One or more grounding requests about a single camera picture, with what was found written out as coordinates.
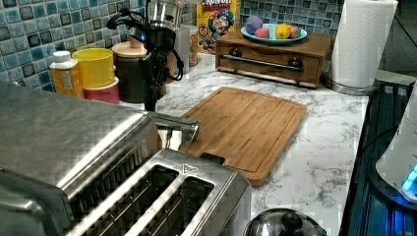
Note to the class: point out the wooden drawer box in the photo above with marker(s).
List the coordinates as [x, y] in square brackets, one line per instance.
[299, 63]

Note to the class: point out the grey translucent cup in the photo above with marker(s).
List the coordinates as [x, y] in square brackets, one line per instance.
[182, 46]

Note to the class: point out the yellow toy lemon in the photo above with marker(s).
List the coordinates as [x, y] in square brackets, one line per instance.
[282, 31]

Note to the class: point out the glass jar with snacks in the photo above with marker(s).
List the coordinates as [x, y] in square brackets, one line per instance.
[193, 56]

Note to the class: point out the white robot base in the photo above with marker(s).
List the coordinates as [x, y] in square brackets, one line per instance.
[397, 166]

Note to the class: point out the stainless steel toaster oven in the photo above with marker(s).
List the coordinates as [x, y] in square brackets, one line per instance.
[62, 156]

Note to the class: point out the white paper towel roll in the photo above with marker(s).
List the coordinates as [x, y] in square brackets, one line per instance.
[360, 41]

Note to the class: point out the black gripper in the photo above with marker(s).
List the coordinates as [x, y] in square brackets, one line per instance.
[157, 63]

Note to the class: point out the bamboo cutting board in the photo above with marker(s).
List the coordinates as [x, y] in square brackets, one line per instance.
[249, 130]

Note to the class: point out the glass oven door with handle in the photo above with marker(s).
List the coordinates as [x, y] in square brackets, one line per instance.
[176, 132]

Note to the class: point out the red green toy apple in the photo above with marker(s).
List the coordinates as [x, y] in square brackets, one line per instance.
[295, 32]

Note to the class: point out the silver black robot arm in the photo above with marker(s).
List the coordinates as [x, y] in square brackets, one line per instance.
[162, 20]

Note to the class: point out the stainless steel slot toaster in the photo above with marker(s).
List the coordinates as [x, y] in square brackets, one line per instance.
[169, 194]

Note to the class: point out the brown wooden utensil holder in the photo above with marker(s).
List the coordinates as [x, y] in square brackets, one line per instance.
[171, 66]

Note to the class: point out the steel paper towel holder base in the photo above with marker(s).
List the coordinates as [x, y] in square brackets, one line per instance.
[366, 91]

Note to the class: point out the orange spice bottle white cap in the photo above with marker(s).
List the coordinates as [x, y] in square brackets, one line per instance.
[65, 74]

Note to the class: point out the yellow plastic container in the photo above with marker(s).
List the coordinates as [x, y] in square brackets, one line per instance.
[96, 67]

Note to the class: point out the steel pot lid black knob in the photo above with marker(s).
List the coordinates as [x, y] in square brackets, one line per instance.
[281, 221]

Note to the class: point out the pink toy strawberry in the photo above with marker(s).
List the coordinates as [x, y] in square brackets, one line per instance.
[262, 33]

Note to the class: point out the light blue plate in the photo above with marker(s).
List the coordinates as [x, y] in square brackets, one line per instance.
[272, 40]

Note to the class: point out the black canister with wooden lid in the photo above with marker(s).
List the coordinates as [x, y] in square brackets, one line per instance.
[133, 74]

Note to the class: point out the pink plastic container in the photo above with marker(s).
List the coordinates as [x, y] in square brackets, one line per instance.
[108, 93]

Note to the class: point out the purple toy fruit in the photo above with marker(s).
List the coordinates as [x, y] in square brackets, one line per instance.
[252, 24]

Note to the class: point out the yellow cereal box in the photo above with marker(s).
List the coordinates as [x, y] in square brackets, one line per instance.
[216, 18]

